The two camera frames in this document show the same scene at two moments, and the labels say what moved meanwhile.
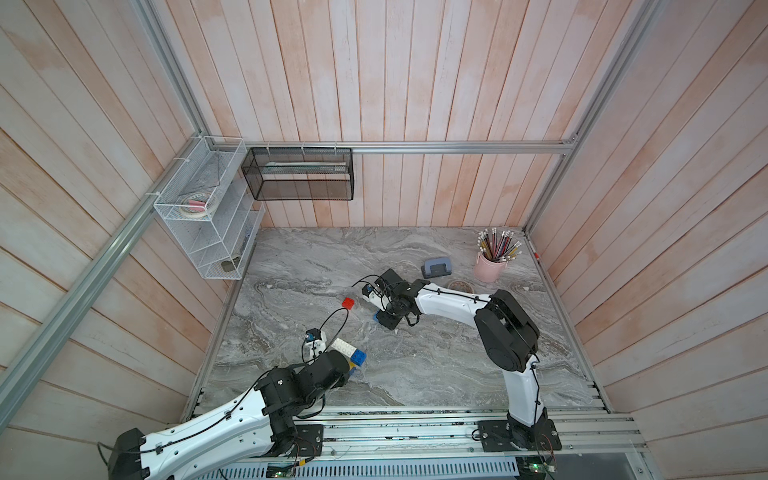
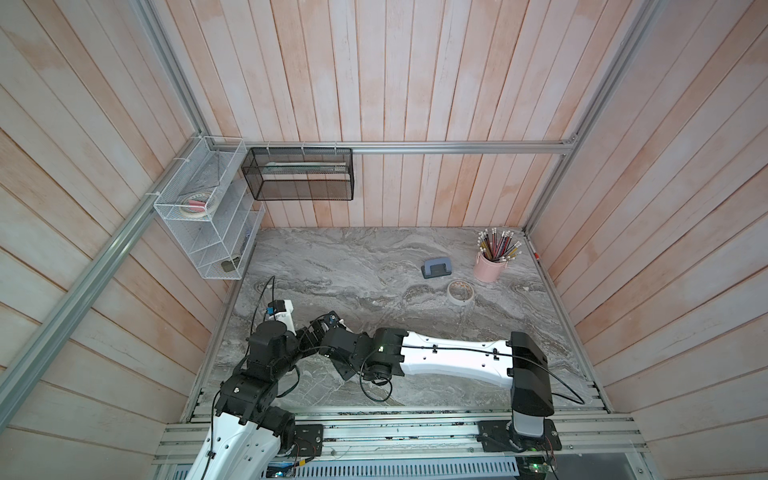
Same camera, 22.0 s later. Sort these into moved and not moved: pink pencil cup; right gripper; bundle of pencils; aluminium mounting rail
Moved: right gripper
Not moved: aluminium mounting rail; pink pencil cup; bundle of pencils
